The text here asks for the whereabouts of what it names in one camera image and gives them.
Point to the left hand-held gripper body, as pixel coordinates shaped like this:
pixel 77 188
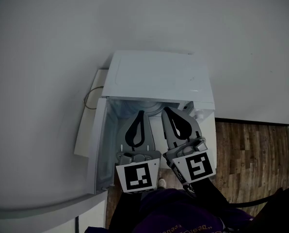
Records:
pixel 137 176

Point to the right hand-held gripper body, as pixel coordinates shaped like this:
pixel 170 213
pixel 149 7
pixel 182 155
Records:
pixel 197 166

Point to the white microwave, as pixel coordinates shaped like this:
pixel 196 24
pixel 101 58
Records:
pixel 156 76

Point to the person's left forearm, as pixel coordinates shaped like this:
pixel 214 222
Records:
pixel 126 207

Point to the person's right forearm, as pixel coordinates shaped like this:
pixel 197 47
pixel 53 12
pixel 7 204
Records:
pixel 211 195

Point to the person's purple clothed body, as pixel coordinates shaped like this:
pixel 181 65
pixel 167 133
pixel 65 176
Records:
pixel 178 212

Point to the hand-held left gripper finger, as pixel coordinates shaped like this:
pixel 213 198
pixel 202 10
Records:
pixel 124 136
pixel 149 137

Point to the person's white shoe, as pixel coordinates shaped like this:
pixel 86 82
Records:
pixel 161 182

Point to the glass turntable plate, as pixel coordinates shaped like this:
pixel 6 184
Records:
pixel 146 106

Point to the white cabinet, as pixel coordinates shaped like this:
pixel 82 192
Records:
pixel 37 217

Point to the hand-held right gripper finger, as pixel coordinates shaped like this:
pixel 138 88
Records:
pixel 168 130
pixel 193 125

